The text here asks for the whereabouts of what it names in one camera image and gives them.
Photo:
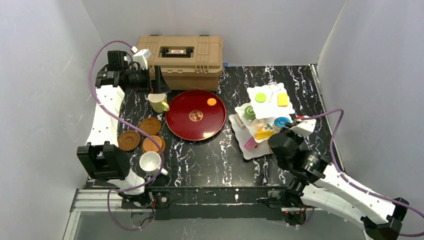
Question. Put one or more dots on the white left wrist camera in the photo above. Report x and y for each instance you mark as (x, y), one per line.
(141, 57)

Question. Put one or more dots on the brown wooden coaster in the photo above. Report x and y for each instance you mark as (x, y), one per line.
(150, 126)

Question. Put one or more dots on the round red tray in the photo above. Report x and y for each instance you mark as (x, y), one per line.
(191, 118)

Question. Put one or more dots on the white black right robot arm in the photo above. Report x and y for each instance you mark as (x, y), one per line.
(317, 183)

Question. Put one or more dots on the pink rectangular cake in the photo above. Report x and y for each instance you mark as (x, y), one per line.
(250, 144)

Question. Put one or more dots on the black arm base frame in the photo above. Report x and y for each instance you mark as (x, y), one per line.
(269, 203)

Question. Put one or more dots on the orange round cookie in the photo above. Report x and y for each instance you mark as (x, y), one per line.
(211, 102)

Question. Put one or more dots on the yellow triangular cake slice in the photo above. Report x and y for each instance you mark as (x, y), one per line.
(264, 133)

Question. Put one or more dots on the green round macaron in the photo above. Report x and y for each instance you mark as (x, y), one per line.
(260, 97)

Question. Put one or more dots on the light wooden coaster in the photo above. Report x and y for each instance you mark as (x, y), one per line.
(149, 146)

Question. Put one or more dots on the blue frosted donut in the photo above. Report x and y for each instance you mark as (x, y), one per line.
(280, 122)

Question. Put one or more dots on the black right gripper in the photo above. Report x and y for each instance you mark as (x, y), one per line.
(276, 139)

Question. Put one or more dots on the tan plastic toolbox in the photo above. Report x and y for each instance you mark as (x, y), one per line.
(186, 62)

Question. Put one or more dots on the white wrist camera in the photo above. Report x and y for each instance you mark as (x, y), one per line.
(141, 57)
(304, 127)

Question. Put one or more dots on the white round cake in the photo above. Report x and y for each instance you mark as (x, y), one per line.
(258, 124)

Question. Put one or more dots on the white triangular cake slice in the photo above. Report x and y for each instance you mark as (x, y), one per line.
(239, 121)

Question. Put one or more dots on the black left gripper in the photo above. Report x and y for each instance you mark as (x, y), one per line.
(151, 80)

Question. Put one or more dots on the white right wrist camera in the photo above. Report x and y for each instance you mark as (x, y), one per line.
(304, 127)

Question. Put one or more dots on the white mug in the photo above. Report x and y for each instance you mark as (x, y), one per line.
(150, 163)

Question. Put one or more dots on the dark brown coaster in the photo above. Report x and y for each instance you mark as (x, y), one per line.
(129, 140)

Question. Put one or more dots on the pale yellow mug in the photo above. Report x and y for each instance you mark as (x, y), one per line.
(158, 102)

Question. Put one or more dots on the orange square cake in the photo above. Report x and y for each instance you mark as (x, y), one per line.
(283, 99)

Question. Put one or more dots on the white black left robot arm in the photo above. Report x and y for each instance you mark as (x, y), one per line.
(104, 156)

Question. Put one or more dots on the white three-tier cake stand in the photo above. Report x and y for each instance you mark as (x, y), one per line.
(268, 111)

